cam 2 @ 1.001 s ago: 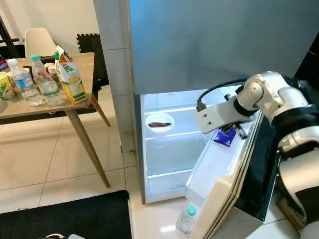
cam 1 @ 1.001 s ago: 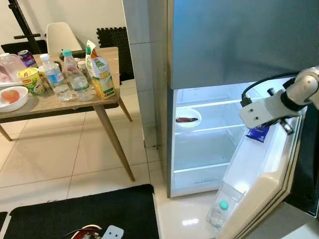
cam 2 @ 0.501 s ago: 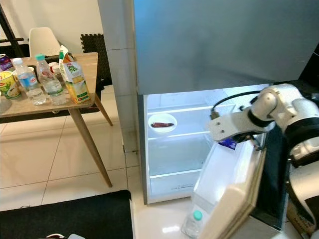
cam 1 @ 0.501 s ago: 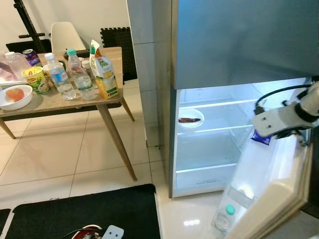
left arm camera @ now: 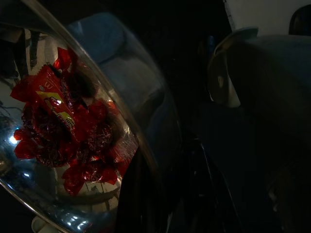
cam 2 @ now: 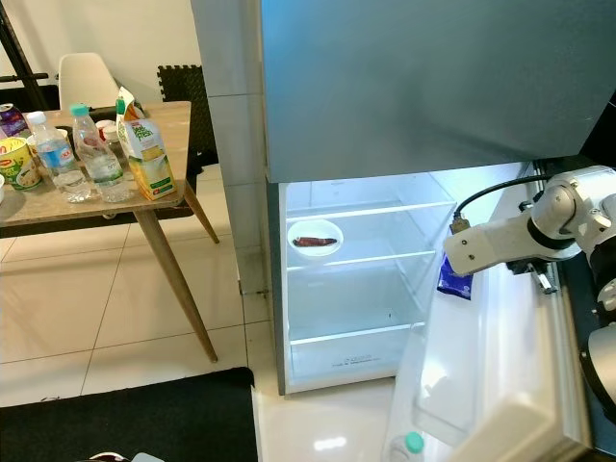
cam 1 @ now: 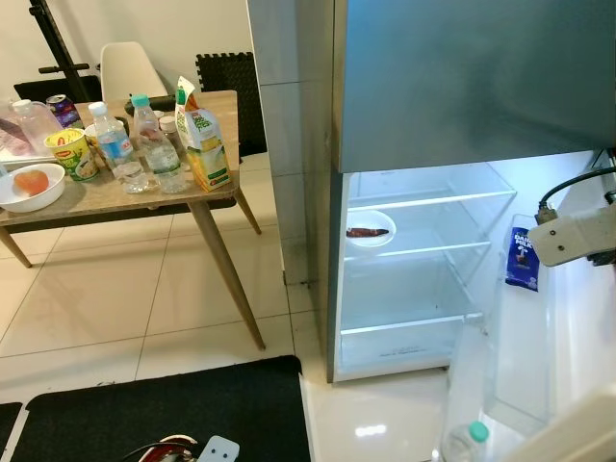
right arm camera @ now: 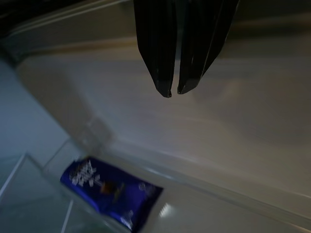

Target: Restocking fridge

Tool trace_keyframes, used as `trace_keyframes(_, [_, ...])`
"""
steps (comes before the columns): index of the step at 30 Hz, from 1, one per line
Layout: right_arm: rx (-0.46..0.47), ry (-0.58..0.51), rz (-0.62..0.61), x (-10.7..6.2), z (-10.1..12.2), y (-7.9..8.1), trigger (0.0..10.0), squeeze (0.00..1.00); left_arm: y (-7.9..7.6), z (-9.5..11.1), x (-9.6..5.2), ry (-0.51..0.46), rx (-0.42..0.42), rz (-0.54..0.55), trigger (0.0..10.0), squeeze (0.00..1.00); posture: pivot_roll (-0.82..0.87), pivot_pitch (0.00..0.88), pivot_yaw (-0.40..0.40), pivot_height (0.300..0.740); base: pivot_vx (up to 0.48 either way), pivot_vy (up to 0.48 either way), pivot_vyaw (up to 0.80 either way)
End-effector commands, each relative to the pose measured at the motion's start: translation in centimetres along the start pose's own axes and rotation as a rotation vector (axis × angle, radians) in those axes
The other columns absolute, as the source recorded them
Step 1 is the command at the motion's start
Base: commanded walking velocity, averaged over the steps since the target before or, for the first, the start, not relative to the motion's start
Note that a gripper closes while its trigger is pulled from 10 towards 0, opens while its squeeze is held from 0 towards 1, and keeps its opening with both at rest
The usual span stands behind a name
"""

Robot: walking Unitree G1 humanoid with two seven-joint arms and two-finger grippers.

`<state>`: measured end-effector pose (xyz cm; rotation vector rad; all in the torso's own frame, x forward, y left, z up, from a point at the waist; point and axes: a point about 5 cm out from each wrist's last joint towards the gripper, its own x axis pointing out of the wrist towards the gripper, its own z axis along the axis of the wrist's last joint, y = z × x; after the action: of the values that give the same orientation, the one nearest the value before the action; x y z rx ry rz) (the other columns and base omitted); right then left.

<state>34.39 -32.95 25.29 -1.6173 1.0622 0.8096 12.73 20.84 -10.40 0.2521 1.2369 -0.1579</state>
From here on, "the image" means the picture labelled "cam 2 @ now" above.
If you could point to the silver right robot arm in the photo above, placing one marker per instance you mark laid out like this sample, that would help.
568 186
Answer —
573 207

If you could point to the white round plate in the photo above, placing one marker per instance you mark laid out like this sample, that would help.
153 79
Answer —
315 227

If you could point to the clear bottle green cap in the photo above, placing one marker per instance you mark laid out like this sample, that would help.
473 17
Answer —
414 442

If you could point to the large water bottle green cap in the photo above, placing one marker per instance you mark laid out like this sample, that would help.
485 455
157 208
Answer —
101 164

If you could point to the white plastic chair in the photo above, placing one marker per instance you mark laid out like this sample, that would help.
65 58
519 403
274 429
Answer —
87 77

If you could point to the light wooden table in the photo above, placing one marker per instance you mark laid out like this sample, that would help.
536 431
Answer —
58 207

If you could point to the blue chocolate bar packet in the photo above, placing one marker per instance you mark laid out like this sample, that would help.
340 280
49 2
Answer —
454 287

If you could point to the black foam tile stack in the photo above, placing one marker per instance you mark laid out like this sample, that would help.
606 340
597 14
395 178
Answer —
188 91

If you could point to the yellow green juice carton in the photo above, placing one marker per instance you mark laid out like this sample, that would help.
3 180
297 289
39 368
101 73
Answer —
149 154

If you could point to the purple drink can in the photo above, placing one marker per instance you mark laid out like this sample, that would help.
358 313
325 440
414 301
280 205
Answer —
12 120

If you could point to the small brown jar white lid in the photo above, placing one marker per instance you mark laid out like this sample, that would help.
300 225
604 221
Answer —
108 128

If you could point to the grey fridge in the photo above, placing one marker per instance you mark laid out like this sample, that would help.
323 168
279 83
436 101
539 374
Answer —
423 77

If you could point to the black metal rack post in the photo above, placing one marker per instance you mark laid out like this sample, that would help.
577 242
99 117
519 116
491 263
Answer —
22 53

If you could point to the water bottle white cap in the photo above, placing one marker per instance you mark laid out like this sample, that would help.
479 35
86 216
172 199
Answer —
53 154

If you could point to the dark brown sausage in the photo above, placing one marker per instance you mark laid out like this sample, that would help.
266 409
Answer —
316 242

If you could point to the black floor mat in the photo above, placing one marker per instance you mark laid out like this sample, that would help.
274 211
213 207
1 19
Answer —
125 414

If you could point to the yellow instant noodle cup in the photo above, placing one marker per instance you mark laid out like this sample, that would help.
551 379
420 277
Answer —
19 166

